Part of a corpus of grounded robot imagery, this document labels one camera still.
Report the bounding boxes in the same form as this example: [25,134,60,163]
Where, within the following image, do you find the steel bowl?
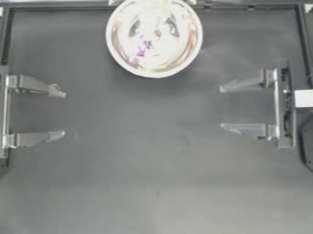
[104,0,204,80]

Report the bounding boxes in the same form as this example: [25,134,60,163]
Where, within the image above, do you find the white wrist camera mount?
[293,89,313,109]

